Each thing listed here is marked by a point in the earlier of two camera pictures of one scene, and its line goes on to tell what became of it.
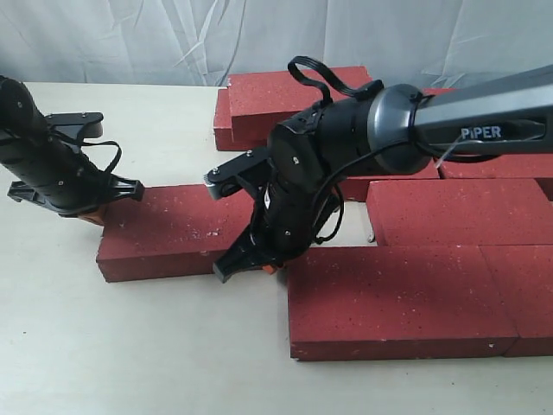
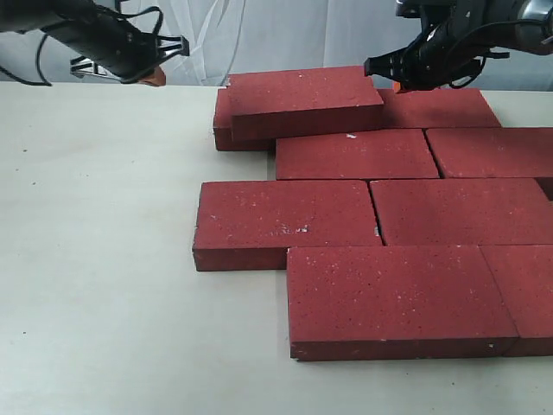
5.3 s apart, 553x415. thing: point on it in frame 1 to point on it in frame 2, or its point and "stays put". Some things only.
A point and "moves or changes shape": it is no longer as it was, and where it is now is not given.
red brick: [492, 212] stays put
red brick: [394, 302] stays put
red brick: [223, 128] stays put
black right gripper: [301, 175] to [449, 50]
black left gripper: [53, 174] to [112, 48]
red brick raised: [172, 231] moves or changes shape
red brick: [261, 100] stays put
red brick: [524, 273] stays put
